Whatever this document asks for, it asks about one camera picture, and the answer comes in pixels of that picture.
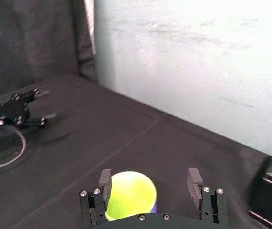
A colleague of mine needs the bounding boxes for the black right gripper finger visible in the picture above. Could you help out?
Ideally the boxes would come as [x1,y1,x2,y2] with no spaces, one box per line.
[23,88,52,104]
[187,167,229,226]
[79,169,113,228]
[19,113,57,129]

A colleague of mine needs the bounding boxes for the yellow-green plastic cup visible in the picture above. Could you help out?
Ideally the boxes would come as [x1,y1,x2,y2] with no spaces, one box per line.
[105,171,157,222]

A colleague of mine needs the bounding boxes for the black table cloth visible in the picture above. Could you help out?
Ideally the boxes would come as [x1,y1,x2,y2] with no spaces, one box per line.
[0,0,272,229]

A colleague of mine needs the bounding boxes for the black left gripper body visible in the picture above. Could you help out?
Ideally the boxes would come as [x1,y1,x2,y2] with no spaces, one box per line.
[0,93,31,125]

